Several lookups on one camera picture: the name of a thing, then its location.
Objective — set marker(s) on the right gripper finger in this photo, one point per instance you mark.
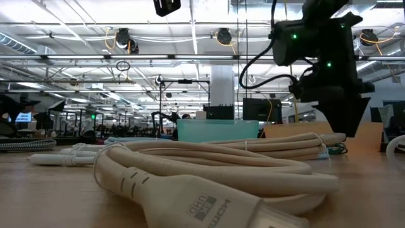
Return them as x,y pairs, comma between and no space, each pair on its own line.
346,117

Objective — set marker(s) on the teal tool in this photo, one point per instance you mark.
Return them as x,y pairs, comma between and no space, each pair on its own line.
338,149

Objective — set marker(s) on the teal translucent plastic bin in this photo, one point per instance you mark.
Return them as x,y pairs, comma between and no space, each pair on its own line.
218,130

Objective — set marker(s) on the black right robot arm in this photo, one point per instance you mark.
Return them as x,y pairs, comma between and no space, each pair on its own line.
310,41

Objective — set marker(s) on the black monitor back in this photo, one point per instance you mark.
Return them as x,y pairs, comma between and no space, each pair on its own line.
218,112
261,110

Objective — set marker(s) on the white building pillar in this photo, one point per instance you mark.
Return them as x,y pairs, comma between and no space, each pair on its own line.
221,85

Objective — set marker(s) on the person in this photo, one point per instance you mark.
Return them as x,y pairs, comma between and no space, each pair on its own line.
186,116

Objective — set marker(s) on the lit blue screen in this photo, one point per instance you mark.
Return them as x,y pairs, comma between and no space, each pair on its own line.
23,117

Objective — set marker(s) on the black background robot frame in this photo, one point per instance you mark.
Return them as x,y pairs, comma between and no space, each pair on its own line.
185,81

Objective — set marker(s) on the black overhead camera box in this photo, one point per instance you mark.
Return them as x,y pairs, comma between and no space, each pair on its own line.
166,7

